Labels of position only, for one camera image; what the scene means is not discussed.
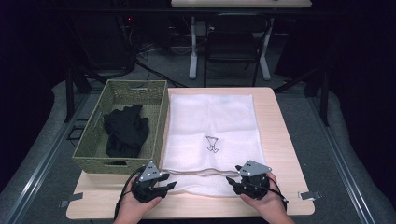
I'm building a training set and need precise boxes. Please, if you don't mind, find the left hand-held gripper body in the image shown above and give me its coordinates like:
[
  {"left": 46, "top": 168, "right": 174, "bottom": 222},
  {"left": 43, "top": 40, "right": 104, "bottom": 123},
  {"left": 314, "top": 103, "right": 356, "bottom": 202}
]
[{"left": 130, "top": 161, "right": 169, "bottom": 203}]

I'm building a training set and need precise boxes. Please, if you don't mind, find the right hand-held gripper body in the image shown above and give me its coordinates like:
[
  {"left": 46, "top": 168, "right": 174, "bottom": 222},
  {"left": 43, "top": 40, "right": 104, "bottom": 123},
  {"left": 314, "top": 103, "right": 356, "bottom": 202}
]
[{"left": 234, "top": 160, "right": 273, "bottom": 201}]

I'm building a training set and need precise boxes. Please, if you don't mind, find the black garment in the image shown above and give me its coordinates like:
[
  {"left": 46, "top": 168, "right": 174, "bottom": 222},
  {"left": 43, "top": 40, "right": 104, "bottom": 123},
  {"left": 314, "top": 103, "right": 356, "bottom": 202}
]
[{"left": 103, "top": 104, "right": 150, "bottom": 159}]

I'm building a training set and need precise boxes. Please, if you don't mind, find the white mesh laundry bag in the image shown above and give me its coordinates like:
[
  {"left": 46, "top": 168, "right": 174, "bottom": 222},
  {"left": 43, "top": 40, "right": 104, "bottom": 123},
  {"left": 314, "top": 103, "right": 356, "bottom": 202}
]
[{"left": 160, "top": 93, "right": 269, "bottom": 198}]

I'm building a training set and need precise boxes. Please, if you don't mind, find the green woven basket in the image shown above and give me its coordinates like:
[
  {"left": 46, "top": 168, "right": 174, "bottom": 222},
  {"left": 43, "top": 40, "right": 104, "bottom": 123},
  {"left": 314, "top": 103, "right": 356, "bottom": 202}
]
[{"left": 72, "top": 79, "right": 170, "bottom": 175}]

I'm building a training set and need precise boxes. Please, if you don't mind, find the person's left hand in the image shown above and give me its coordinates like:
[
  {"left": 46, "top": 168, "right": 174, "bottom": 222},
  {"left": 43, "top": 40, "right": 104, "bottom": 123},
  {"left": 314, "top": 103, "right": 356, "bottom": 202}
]
[{"left": 113, "top": 177, "right": 163, "bottom": 224}]

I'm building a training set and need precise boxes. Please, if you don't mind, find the person's right hand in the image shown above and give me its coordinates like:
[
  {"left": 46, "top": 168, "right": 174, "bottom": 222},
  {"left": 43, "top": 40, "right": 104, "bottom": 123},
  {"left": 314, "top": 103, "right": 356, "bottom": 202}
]
[{"left": 239, "top": 172, "right": 296, "bottom": 224}]

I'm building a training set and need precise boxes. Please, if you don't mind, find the black metal stand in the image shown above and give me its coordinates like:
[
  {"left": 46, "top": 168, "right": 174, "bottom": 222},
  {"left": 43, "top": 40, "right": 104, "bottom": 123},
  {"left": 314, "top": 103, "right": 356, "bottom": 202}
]
[
  {"left": 274, "top": 66, "right": 331, "bottom": 127},
  {"left": 64, "top": 66, "right": 92, "bottom": 124}
]

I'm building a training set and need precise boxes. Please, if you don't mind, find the white desk leg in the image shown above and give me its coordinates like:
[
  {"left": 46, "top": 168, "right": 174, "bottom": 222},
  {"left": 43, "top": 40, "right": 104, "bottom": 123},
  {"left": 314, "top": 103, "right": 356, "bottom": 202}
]
[
  {"left": 189, "top": 16, "right": 199, "bottom": 80},
  {"left": 260, "top": 18, "right": 273, "bottom": 82}
]

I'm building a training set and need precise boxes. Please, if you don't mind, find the black folding chair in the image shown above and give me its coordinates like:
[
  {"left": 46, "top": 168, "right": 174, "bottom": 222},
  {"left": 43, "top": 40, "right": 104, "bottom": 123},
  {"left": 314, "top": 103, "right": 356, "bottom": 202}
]
[{"left": 203, "top": 12, "right": 271, "bottom": 88}]

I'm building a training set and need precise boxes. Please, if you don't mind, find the dark computer tower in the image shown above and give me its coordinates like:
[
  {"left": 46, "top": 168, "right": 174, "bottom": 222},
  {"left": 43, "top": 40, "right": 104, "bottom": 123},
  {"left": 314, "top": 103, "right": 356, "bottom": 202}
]
[{"left": 78, "top": 12, "right": 138, "bottom": 71}]

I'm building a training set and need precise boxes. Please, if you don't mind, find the left hand-held gripper black cable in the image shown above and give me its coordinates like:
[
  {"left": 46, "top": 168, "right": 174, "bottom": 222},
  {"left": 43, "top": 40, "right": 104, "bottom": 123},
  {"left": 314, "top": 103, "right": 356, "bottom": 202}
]
[{"left": 113, "top": 166, "right": 148, "bottom": 220}]

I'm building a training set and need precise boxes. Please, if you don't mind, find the hand-held gripper black cable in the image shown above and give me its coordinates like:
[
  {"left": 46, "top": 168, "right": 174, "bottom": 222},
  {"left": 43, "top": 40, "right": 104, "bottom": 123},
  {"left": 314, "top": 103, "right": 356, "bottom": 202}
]
[
  {"left": 113, "top": 166, "right": 148, "bottom": 220},
  {"left": 265, "top": 177, "right": 290, "bottom": 204}
]

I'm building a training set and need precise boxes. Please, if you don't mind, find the right hand-held gripper black cable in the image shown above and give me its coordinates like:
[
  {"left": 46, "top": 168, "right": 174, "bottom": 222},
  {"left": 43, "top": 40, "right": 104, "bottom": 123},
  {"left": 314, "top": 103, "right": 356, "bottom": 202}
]
[{"left": 265, "top": 177, "right": 290, "bottom": 204}]

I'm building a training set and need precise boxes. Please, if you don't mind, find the grey metal table bracket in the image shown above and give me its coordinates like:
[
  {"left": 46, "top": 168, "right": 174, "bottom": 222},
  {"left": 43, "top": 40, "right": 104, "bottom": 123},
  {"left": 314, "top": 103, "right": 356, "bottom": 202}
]
[
  {"left": 298, "top": 189, "right": 322, "bottom": 201},
  {"left": 59, "top": 191, "right": 84, "bottom": 209}
]

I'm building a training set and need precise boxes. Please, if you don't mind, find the metal floor rail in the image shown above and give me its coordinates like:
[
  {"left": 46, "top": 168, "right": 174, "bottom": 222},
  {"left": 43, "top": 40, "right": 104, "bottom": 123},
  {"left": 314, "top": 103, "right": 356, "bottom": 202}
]
[
  {"left": 306, "top": 94, "right": 377, "bottom": 224},
  {"left": 3, "top": 92, "right": 90, "bottom": 224}
]

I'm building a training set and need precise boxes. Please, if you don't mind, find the black wire frame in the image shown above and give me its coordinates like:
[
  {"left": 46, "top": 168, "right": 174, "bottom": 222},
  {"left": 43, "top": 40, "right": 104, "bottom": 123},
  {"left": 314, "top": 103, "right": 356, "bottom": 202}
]
[{"left": 65, "top": 118, "right": 90, "bottom": 142}]

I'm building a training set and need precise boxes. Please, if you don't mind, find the black floor cable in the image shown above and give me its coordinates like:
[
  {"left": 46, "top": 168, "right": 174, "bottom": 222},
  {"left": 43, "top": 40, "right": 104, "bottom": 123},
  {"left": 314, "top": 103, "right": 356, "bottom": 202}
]
[{"left": 134, "top": 60, "right": 188, "bottom": 89}]

